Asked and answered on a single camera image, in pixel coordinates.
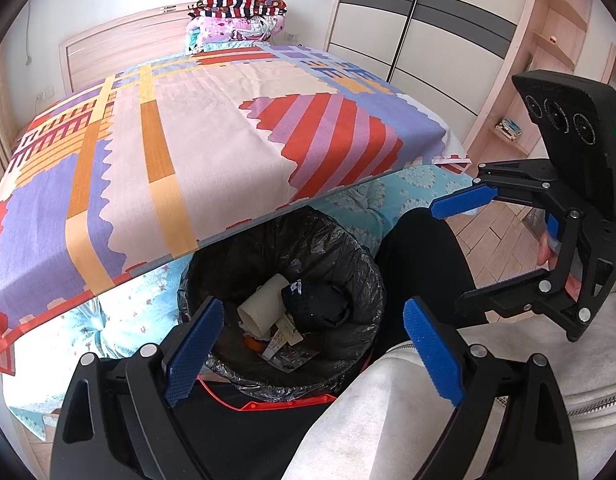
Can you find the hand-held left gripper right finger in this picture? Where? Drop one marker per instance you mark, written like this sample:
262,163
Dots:
432,350

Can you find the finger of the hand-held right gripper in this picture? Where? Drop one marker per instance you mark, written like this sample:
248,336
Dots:
462,201
497,300

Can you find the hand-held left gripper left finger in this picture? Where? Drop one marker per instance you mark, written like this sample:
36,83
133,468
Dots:
198,345

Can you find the orange lid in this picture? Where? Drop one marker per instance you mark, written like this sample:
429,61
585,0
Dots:
253,344

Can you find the white cardboard tube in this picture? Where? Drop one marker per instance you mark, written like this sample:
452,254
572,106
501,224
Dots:
260,305

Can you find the shiny foil wrapper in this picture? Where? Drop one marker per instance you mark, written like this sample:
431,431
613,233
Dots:
288,355

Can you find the black knit cloth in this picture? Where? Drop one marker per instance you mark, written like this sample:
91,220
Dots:
313,305

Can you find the trash bin with black bag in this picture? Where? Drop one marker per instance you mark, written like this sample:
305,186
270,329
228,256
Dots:
338,260

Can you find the person's right hand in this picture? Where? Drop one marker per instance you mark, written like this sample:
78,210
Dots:
546,252

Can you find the small stack of books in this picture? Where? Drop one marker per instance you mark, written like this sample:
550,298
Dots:
507,129

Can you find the bed with blue floral sheet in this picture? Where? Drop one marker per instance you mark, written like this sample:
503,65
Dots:
88,320

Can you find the wooden shelf unit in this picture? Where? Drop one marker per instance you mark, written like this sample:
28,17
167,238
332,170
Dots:
552,10

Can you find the white and grey wardrobe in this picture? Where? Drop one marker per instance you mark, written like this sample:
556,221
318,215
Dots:
437,35

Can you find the colourful patterned blanket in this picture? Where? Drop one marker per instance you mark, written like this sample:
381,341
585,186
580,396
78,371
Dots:
188,135

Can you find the striped folded blanket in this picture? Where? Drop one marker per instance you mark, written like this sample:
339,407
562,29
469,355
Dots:
238,2

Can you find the wooden headboard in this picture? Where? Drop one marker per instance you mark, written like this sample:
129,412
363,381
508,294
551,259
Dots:
113,45

